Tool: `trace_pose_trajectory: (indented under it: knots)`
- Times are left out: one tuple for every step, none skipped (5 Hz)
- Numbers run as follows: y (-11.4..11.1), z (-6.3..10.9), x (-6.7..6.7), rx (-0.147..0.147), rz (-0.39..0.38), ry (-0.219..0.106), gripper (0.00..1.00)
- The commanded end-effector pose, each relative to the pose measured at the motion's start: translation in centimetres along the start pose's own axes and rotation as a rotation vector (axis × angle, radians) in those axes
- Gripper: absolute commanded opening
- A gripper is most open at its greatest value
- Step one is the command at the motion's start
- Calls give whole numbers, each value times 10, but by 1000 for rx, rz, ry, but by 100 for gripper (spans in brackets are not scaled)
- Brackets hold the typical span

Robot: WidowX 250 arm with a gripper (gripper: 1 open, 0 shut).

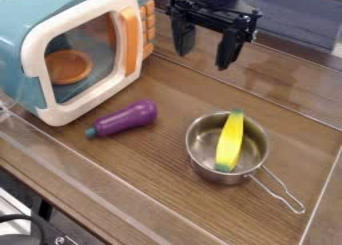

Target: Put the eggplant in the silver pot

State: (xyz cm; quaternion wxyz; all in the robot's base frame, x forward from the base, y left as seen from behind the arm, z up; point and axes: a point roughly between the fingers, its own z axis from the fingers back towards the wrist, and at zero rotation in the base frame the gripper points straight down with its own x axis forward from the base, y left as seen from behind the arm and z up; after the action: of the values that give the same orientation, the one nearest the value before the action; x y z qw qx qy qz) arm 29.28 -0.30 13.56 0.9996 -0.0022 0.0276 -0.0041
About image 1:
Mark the blue white toy microwave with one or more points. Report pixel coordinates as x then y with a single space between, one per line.
114 30

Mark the clear acrylic barrier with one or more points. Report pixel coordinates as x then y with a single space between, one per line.
121 214

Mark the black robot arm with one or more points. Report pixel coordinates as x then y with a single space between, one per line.
230 17

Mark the orange microwave turntable plate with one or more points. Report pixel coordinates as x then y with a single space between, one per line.
68 66

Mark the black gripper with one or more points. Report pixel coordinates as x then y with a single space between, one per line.
230 16

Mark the purple toy eggplant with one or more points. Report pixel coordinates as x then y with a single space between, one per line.
138 114

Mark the yellow toy banana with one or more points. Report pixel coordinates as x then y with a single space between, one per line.
230 142

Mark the silver pot with wire handle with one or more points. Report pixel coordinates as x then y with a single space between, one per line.
201 141

